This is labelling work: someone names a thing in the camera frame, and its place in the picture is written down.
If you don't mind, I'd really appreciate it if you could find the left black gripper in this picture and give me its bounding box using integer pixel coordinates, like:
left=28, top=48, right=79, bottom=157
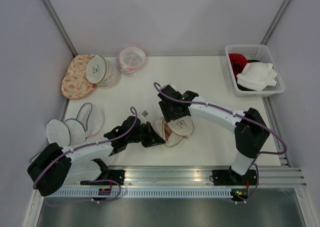
left=126, top=121, right=166, bottom=148

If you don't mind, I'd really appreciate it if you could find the beige round mesh laundry bag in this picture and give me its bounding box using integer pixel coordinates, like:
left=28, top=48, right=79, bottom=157
left=155, top=116, right=194, bottom=148

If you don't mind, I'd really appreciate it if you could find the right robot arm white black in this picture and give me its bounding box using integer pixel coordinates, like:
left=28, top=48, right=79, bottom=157
left=154, top=82, right=270, bottom=185

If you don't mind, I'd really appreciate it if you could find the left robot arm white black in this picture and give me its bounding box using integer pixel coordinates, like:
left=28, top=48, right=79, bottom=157
left=27, top=116, right=165, bottom=197

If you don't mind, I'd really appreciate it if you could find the pink lace bra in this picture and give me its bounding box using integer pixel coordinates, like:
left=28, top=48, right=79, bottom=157
left=163, top=123, right=173, bottom=142

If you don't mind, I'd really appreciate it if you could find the pink trimmed mesh laundry bag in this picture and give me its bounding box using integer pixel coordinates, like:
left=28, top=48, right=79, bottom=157
left=116, top=46, right=147, bottom=75

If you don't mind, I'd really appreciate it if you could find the white grey-trimmed mesh laundry bag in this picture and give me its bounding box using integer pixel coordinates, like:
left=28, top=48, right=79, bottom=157
left=45, top=102, right=105, bottom=147

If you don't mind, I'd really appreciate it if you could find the beige cylindrical mesh laundry bag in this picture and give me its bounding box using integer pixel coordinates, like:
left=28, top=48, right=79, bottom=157
left=85, top=55, right=122, bottom=90

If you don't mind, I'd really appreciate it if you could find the white bra in basket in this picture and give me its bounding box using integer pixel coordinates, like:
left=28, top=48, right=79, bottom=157
left=236, top=62, right=278, bottom=92

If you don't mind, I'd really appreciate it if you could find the floral peach laundry bag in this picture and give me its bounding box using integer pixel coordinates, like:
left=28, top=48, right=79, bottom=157
left=61, top=54, right=97, bottom=100

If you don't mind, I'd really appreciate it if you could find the red garment in basket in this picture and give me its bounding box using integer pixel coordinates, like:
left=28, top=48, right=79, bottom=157
left=228, top=53, right=248, bottom=77

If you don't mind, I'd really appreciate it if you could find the white plastic basket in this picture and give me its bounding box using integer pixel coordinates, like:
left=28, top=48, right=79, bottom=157
left=225, top=44, right=285, bottom=97

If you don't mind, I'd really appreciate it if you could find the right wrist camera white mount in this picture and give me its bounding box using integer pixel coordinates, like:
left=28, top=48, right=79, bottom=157
left=161, top=83, right=177, bottom=91

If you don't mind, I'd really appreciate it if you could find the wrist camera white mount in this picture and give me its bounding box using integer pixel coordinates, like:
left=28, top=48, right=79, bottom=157
left=139, top=110, right=149, bottom=123
left=161, top=83, right=177, bottom=91

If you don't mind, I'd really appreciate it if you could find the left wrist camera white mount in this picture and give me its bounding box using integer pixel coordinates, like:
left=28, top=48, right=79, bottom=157
left=139, top=110, right=149, bottom=123

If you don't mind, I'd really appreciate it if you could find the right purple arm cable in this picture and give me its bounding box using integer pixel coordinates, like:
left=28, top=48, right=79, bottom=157
left=152, top=81, right=288, bottom=205

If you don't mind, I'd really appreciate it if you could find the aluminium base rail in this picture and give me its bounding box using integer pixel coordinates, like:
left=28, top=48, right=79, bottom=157
left=34, top=146, right=307, bottom=188

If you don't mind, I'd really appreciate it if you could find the white slotted cable duct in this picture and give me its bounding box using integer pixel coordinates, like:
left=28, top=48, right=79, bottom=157
left=50, top=187, right=233, bottom=199

